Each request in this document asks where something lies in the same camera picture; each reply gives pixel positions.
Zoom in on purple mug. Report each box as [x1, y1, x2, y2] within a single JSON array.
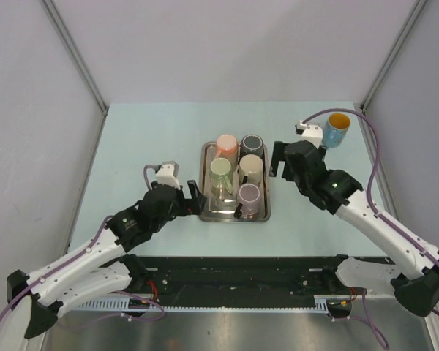
[[234, 183, 262, 219]]

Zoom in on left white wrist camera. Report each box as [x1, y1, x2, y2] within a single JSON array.
[[155, 161, 181, 190]]

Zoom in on blue butterfly mug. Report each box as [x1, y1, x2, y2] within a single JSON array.
[[322, 113, 351, 148]]

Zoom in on purple cable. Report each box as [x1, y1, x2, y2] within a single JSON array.
[[0, 164, 162, 343], [301, 107, 439, 322]]

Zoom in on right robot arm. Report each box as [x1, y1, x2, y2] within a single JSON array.
[[269, 140, 439, 317]]

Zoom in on right aluminium frame post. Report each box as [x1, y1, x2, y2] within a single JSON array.
[[359, 0, 429, 113]]

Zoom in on steel tray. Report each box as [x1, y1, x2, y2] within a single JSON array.
[[198, 141, 271, 223]]

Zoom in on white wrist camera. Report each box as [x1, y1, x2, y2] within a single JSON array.
[[295, 121, 323, 148], [155, 161, 181, 190]]

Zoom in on cream mug black handle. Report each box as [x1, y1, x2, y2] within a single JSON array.
[[239, 154, 263, 186]]

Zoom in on green mug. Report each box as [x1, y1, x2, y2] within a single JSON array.
[[209, 157, 233, 199]]

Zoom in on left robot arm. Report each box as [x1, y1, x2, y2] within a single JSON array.
[[7, 180, 206, 339]]

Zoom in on left aluminium frame post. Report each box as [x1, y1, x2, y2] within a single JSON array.
[[39, 0, 108, 116]]

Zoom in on dark grey mug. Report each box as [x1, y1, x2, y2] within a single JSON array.
[[239, 134, 264, 158]]

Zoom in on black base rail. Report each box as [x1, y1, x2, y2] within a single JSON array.
[[58, 254, 389, 312]]

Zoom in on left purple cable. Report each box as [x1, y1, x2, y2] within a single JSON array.
[[0, 164, 162, 343]]

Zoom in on white slotted cable duct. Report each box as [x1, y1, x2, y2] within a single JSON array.
[[70, 296, 352, 314]]

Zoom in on pink orange mug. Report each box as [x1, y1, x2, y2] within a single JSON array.
[[215, 134, 239, 159]]

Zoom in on aluminium frame post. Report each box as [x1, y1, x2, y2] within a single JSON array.
[[359, 0, 429, 113], [39, 0, 108, 116]]

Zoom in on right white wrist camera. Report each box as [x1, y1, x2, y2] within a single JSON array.
[[295, 121, 323, 148]]

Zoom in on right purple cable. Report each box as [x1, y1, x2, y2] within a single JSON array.
[[301, 107, 439, 322]]

